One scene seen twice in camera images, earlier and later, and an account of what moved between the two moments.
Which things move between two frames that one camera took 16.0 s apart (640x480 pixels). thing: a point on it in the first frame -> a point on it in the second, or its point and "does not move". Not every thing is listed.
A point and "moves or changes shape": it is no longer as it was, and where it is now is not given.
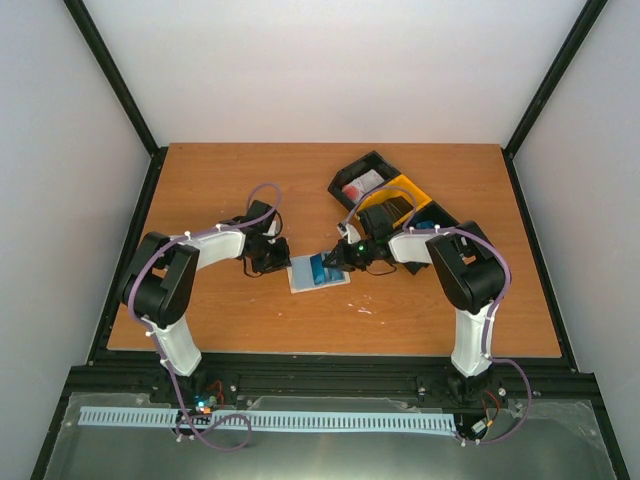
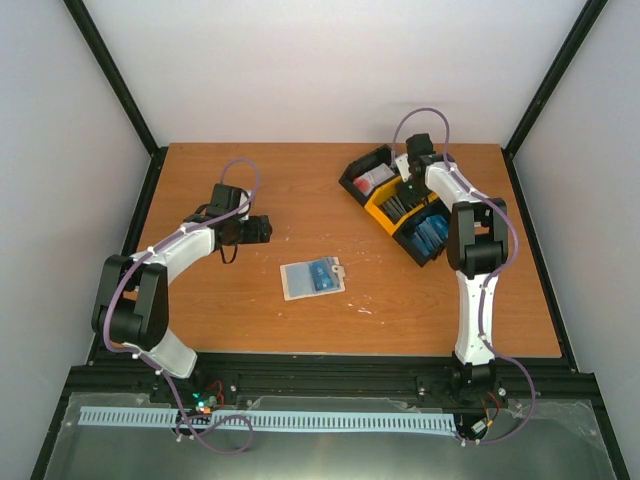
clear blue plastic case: [310, 272] moves or changes shape
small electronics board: [204, 403] does not move
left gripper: [281, 262] -> [260, 232]
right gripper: [340, 256] -> [407, 198]
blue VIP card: [322, 274] moves or changes shape
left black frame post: [118, 80] does not move
